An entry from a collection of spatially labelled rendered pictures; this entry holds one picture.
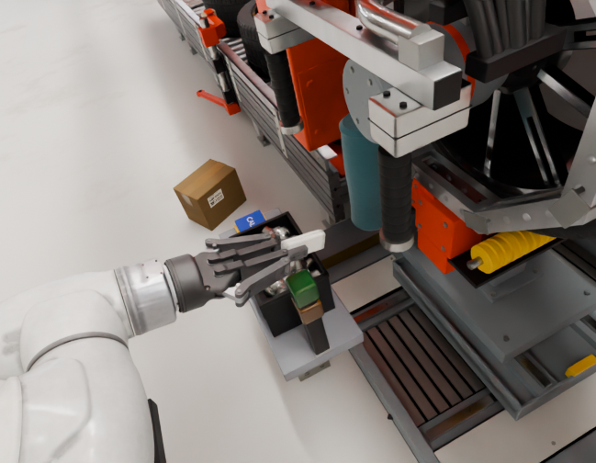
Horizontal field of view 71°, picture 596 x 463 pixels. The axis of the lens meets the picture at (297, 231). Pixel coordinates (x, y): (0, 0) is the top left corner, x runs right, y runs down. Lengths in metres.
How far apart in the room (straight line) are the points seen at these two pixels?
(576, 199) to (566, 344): 0.67
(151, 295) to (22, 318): 0.13
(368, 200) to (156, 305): 0.50
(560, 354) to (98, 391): 1.03
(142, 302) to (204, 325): 0.97
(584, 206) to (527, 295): 0.60
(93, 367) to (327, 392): 0.90
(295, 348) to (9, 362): 0.48
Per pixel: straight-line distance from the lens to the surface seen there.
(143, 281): 0.54
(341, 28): 0.53
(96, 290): 0.54
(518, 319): 1.14
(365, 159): 0.81
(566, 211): 0.63
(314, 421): 1.25
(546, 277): 1.23
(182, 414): 1.38
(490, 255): 0.84
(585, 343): 1.25
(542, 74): 0.74
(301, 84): 1.03
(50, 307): 0.53
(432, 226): 0.91
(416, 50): 0.41
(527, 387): 1.14
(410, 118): 0.42
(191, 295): 0.55
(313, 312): 0.69
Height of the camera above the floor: 1.17
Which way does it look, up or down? 45 degrees down
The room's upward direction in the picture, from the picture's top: 15 degrees counter-clockwise
